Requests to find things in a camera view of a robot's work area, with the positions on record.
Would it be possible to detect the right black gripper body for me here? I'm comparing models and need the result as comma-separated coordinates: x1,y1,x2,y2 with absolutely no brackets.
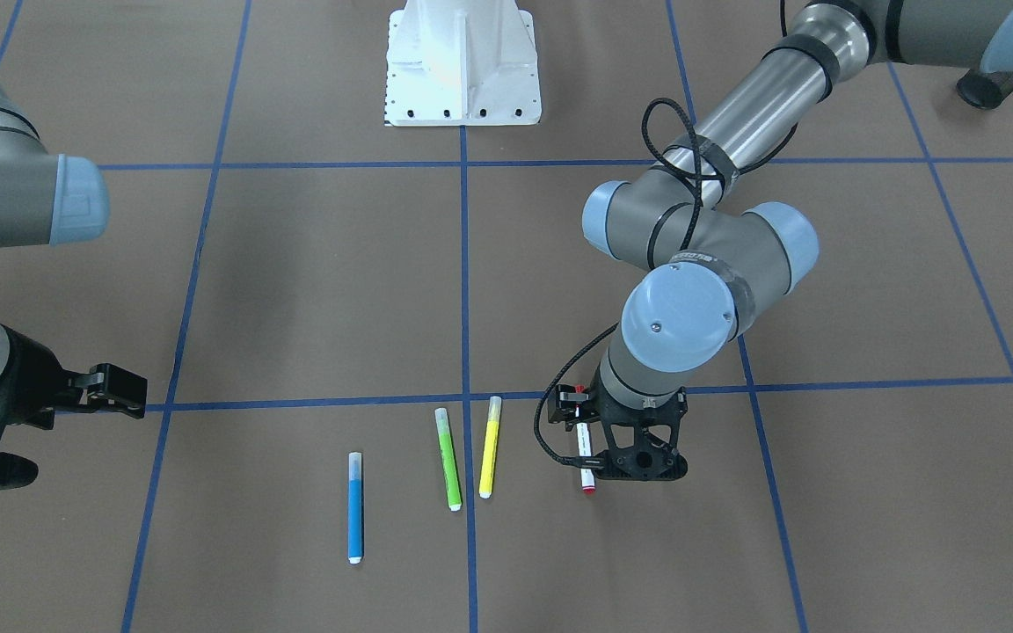
0,329,72,491

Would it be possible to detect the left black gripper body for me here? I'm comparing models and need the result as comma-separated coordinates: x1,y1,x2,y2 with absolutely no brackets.
591,365,689,482

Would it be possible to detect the red white marker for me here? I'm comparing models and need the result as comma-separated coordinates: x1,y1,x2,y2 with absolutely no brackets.
574,401,595,496

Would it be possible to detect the blue marker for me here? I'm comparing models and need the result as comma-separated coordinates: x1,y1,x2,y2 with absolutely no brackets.
346,452,363,565

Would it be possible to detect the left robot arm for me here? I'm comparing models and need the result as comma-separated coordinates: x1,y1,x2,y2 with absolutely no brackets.
540,1,1013,481

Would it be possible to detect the yellow highlighter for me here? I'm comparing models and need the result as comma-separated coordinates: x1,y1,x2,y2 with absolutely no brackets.
478,394,503,499

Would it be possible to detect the green highlighter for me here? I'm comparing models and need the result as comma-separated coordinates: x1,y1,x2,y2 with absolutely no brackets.
434,406,463,513

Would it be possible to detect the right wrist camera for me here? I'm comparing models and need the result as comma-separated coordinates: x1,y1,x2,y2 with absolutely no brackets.
63,363,149,419

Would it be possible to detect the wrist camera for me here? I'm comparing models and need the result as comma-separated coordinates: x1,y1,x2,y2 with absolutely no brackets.
548,384,600,427
63,363,149,419

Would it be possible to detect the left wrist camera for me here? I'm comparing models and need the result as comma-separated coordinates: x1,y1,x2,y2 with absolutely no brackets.
548,384,600,427

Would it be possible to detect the white pedestal column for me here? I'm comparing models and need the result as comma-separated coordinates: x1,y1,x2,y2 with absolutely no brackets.
383,1,543,126

